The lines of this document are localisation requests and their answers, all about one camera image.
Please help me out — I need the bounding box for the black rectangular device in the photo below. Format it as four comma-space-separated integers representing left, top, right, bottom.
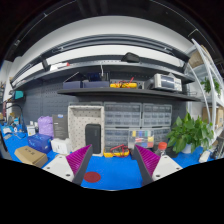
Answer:
84, 123, 102, 155

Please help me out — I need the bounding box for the flat round red coaster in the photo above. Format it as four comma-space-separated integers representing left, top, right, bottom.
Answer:
83, 171, 102, 184

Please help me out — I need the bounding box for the potted green plant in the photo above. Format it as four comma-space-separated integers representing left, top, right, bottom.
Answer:
166, 112, 215, 155

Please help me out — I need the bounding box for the dark grey shelf board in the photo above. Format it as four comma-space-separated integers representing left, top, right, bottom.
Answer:
56, 87, 201, 103
9, 53, 197, 92

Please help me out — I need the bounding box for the grey oscilloscope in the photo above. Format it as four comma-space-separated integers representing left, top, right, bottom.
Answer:
152, 73, 184, 93

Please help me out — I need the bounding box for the white perforated storage tray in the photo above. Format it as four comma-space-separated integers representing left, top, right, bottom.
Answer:
67, 105, 106, 157

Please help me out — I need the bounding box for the small white box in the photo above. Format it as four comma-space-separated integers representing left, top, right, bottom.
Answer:
26, 124, 37, 137

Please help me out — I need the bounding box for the black rounded object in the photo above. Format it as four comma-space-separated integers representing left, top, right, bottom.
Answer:
120, 52, 141, 64

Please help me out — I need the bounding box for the purple plastic bag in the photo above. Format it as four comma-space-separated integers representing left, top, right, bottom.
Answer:
37, 115, 55, 138

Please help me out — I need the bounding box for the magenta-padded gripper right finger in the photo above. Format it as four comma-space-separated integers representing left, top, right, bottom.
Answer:
132, 144, 184, 187

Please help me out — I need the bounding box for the grey small-parts drawer cabinet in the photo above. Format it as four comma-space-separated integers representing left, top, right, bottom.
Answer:
103, 101, 143, 129
142, 103, 173, 128
104, 127, 130, 151
153, 127, 173, 144

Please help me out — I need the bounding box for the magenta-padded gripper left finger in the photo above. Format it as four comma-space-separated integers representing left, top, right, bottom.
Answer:
42, 144, 94, 186

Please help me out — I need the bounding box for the yellow multimeter with leads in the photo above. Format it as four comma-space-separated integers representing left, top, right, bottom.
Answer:
109, 77, 138, 89
103, 144, 131, 158

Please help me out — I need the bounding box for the brown cardboard box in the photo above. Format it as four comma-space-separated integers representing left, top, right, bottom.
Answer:
14, 145, 49, 168

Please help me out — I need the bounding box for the white carton box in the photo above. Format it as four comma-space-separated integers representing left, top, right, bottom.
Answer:
50, 137, 73, 156

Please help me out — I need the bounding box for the clear box of colourful parts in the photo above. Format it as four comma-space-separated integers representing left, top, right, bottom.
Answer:
128, 129, 155, 150

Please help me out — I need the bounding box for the dark grey upright box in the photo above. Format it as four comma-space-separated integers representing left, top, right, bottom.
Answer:
52, 113, 70, 140

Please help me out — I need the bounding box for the grey pegboard panel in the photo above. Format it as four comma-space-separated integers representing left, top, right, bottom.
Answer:
23, 84, 188, 134

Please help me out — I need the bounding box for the blue carton box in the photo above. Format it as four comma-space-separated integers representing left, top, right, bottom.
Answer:
27, 133, 53, 154

